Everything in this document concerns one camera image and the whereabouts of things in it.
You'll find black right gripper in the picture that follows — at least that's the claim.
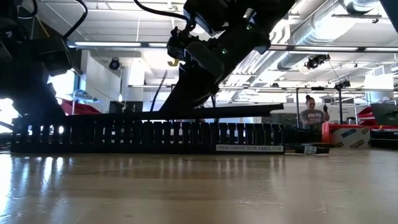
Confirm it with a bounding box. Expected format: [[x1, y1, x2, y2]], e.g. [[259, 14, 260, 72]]
[[159, 42, 225, 112]]

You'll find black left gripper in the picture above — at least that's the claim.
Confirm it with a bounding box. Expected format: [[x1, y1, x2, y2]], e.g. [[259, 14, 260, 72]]
[[0, 37, 66, 118]]

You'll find black slotted cable raceway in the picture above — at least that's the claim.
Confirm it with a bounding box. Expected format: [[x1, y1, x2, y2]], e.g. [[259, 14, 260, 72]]
[[10, 115, 285, 156]]

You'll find black cable sleeve white label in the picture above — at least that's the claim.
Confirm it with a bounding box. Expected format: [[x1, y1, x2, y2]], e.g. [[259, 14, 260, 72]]
[[285, 144, 331, 156]]

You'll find red plastic case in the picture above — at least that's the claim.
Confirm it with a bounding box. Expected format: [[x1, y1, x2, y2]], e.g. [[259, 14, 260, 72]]
[[58, 98, 102, 116]]

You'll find long ceiling light strip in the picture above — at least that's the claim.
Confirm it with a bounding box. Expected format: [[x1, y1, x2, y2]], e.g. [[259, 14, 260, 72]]
[[73, 41, 169, 49], [270, 45, 398, 53]]

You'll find person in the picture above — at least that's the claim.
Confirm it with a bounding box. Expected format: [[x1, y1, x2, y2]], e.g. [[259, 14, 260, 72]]
[[299, 94, 331, 131]]

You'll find red workbench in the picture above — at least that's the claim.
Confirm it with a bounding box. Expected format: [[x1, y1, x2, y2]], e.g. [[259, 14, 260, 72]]
[[329, 106, 398, 131]]

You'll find dark grey slanted panel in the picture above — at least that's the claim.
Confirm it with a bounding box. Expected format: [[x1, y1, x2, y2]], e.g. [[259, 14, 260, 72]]
[[371, 103, 398, 127]]

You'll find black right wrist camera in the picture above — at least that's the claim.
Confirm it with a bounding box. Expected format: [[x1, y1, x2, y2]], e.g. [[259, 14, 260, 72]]
[[166, 26, 194, 62]]

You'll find black right camera cable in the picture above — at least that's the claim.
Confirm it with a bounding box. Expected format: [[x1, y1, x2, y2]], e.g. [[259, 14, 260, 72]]
[[133, 0, 195, 24]]

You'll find black camera cable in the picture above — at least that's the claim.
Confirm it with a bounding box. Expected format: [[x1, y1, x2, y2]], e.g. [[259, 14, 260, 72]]
[[133, 0, 195, 24], [63, 0, 88, 40]]

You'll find black left camera cable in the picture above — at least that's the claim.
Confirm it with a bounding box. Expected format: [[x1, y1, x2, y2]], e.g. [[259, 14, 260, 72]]
[[63, 0, 88, 40]]

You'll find silver ventilation duct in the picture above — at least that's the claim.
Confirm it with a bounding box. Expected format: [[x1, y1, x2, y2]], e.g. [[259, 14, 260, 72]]
[[275, 0, 385, 72]]

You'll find black camera stand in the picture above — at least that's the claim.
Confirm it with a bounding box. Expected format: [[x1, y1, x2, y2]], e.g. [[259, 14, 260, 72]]
[[294, 79, 352, 125]]

